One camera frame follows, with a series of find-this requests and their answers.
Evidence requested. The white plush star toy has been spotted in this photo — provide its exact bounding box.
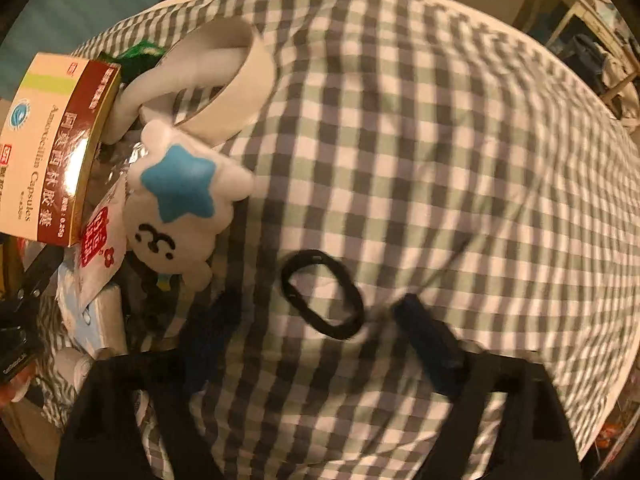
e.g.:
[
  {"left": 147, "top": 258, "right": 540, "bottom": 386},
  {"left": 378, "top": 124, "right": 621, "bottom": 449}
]
[{"left": 124, "top": 119, "right": 254, "bottom": 292}]

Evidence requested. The black hair tie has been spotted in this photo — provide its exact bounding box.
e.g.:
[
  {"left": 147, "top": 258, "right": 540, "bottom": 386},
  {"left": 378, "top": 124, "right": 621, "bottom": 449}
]
[{"left": 278, "top": 248, "right": 368, "bottom": 342}]

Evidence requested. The green granule sachet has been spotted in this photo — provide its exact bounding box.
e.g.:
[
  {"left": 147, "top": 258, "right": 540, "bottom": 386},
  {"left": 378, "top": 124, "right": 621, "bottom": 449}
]
[{"left": 96, "top": 40, "right": 166, "bottom": 84}]

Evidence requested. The floral tissue pack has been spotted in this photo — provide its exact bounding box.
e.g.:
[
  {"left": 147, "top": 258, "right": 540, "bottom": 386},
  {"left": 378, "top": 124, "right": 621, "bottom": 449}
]
[{"left": 56, "top": 263, "right": 128, "bottom": 359}]

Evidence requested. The red white sachet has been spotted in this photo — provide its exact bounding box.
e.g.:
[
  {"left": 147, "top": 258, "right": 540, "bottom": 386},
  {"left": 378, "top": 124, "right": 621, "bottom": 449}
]
[{"left": 75, "top": 176, "right": 127, "bottom": 311}]

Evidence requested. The amoxicillin capsule medicine box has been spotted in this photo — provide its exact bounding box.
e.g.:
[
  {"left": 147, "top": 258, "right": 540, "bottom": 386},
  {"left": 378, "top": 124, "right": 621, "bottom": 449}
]
[{"left": 1, "top": 53, "right": 120, "bottom": 247}]

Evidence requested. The checkered bed sheet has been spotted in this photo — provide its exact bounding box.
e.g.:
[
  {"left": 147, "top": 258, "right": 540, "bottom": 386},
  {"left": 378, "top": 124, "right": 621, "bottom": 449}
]
[{"left": 78, "top": 0, "right": 639, "bottom": 479}]

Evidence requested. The white dressing table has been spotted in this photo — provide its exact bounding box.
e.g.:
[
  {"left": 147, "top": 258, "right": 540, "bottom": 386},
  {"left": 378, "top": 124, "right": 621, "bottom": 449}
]
[{"left": 513, "top": 0, "right": 639, "bottom": 132}]

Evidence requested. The white tape roll ring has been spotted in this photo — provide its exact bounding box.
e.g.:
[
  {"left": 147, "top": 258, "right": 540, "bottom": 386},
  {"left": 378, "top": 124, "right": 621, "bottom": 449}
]
[{"left": 139, "top": 16, "right": 278, "bottom": 148}]

